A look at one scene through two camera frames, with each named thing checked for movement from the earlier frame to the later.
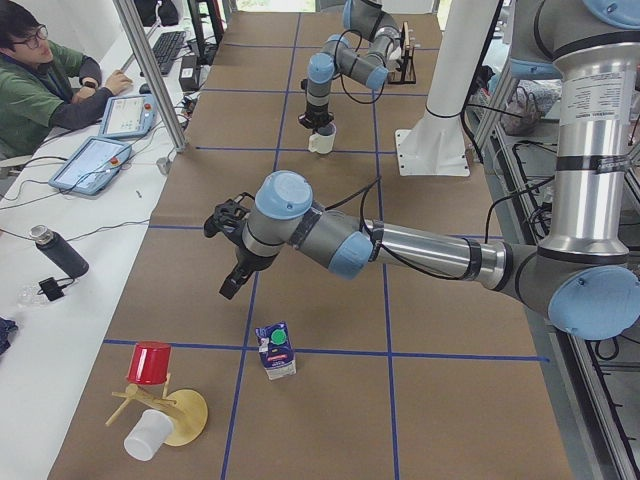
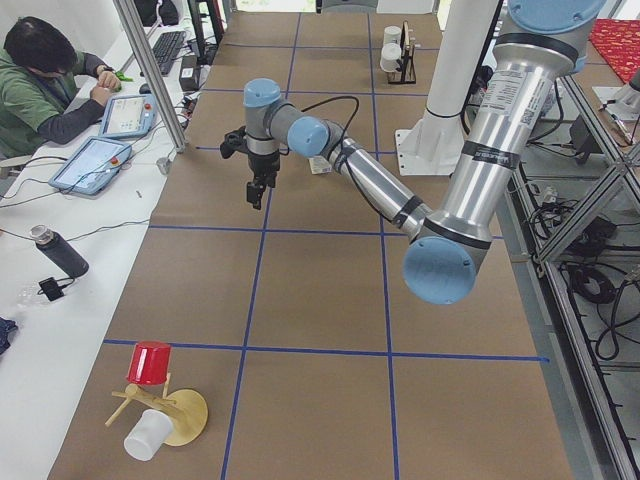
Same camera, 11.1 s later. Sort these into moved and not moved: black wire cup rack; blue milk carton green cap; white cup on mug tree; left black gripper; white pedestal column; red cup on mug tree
Moved: left black gripper; blue milk carton green cap
Not moved: red cup on mug tree; white pedestal column; black wire cup rack; white cup on mug tree
